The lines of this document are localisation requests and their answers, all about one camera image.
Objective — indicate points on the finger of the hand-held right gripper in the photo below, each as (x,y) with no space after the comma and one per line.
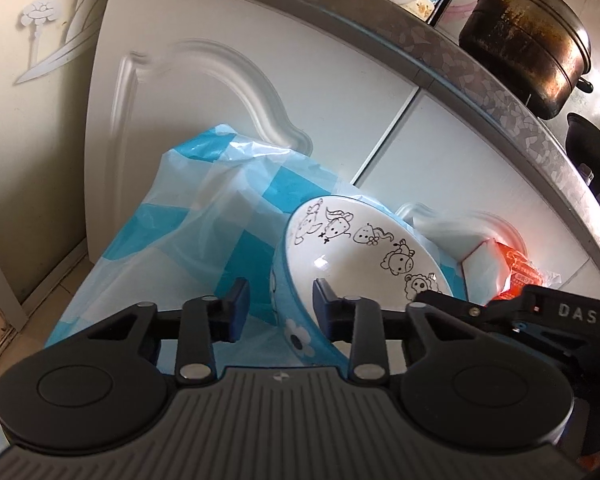
(472,310)
(522,330)

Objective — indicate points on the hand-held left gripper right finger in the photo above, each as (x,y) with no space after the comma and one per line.
(323,305)

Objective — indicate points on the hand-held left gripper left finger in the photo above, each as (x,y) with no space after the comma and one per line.
(240,305)

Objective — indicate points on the blue cartoon print bowl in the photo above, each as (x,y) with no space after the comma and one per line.
(350,265)

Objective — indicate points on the orange and white packet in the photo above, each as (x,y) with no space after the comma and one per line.
(520,265)

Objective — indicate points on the blue checkered plastic cloth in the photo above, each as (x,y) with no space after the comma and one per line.
(180,260)

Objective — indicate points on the white cabinet door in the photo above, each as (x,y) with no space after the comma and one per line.
(455,170)
(205,85)

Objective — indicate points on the black wok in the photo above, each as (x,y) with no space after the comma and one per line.
(590,145)

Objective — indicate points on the tarnished metal pot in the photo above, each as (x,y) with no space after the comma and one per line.
(520,45)

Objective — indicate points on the silver flower wall sticker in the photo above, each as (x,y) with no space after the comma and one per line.
(40,12)

